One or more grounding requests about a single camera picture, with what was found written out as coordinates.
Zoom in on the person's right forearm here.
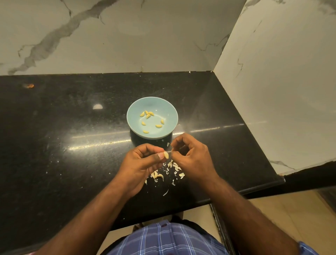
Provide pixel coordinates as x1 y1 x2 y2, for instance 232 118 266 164
204 174 300 255

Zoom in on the blue plaid shirt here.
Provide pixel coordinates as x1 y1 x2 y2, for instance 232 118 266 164
107 221 319 255

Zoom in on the cluster of peeled garlic cloves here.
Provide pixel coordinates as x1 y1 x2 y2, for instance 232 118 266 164
139 110 167 134

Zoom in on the pile of garlic skins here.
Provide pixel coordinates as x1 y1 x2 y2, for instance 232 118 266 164
144 159 186 198

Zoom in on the light blue bowl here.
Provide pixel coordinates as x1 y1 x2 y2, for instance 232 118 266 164
126 97 179 140

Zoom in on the person's right hand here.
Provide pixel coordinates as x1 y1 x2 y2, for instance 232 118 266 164
170 133 221 186

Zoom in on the person's left hand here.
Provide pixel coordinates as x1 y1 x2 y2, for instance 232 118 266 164
114 143 170 199

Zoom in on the black cabinet trim strip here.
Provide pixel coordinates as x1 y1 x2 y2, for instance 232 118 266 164
210 204 237 255

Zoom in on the person's left forearm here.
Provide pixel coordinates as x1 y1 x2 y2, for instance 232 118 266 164
33 184 135 255

